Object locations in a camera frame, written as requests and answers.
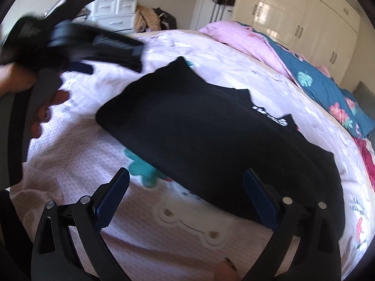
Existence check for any black t-shirt with orange print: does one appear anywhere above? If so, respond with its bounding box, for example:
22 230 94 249
96 56 346 241

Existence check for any white door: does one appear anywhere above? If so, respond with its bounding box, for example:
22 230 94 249
190 0 244 31

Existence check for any cream wardrobe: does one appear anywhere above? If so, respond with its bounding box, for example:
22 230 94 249
231 0 361 74

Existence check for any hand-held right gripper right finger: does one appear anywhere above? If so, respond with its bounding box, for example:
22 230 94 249
243 169 343 281

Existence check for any person's left hand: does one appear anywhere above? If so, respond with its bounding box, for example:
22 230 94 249
0 63 70 139

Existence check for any pink pillow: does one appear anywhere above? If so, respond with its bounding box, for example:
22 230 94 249
198 21 297 80

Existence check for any grey headboard cushion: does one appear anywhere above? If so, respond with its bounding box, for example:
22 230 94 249
352 81 375 109

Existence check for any tan clothing pile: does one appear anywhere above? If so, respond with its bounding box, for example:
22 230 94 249
134 5 161 33

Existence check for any lilac printed blanket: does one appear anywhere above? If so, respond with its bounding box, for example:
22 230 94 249
10 29 375 281

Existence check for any beige bed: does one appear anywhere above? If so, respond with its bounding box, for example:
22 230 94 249
126 29 356 141

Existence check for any white drawer cabinet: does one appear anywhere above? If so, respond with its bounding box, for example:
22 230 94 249
83 0 139 35

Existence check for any black bag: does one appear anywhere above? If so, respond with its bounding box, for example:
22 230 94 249
152 8 177 30

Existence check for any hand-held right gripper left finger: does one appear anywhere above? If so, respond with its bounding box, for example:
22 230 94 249
31 167 131 281

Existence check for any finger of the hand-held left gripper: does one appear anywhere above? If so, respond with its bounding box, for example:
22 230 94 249
93 33 145 73
69 62 94 75

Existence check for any person's right hand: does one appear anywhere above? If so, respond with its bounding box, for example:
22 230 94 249
214 257 242 281

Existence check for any blue floral quilt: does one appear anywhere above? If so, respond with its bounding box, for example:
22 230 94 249
254 30 375 139

